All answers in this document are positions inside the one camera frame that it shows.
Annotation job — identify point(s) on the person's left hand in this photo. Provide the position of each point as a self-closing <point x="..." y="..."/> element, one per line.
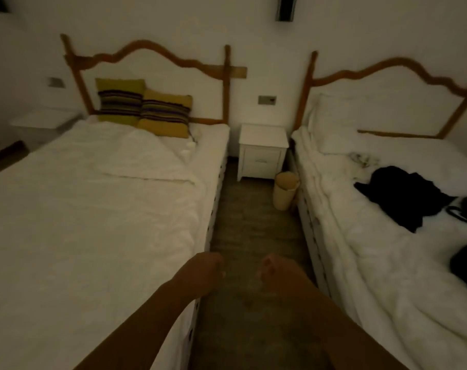
<point x="200" y="275"/>

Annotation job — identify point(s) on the person's right hand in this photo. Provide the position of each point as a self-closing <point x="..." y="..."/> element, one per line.
<point x="283" y="276"/>

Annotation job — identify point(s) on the person's right fingers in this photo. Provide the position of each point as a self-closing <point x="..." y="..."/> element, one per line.
<point x="266" y="270"/>

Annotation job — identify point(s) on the person's left fingers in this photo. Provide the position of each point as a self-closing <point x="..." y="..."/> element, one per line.
<point x="218" y="271"/>

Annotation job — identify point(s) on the person's right forearm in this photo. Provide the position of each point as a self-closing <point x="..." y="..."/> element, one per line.
<point x="341" y="335"/>

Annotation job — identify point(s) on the person's left forearm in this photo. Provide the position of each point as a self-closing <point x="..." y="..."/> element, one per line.
<point x="137" y="327"/>

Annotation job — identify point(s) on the cream waste bin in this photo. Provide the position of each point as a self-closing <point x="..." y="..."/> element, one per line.
<point x="285" y="190"/>

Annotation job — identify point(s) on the white nightstand with drawers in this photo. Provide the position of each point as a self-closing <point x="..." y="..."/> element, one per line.
<point x="262" y="150"/>

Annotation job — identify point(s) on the white bed with black clothes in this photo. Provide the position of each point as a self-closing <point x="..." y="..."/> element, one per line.
<point x="387" y="250"/>

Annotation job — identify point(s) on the white bed with striped cushions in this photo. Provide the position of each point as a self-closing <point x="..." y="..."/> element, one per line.
<point x="102" y="211"/>

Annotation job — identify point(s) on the white duvet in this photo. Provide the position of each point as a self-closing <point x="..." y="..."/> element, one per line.
<point x="87" y="227"/>

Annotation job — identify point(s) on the black garment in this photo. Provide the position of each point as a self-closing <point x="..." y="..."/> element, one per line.
<point x="403" y="194"/>

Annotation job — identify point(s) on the yellow striped cushion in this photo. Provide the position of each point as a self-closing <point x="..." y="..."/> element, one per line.
<point x="165" y="113"/>

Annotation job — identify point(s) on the white pillow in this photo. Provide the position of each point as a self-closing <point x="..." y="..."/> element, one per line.
<point x="368" y="119"/>

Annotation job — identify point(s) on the green striped cushion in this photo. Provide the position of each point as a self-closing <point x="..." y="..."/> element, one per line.
<point x="119" y="100"/>

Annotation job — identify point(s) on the white floating side shelf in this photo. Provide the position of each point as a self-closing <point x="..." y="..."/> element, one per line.
<point x="44" y="120"/>

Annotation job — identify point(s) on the wooden curved headboard with plank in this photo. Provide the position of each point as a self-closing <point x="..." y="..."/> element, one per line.
<point x="144" y="45"/>

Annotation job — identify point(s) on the metal wall switch plate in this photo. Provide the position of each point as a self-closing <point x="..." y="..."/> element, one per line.
<point x="267" y="100"/>
<point x="56" y="82"/>

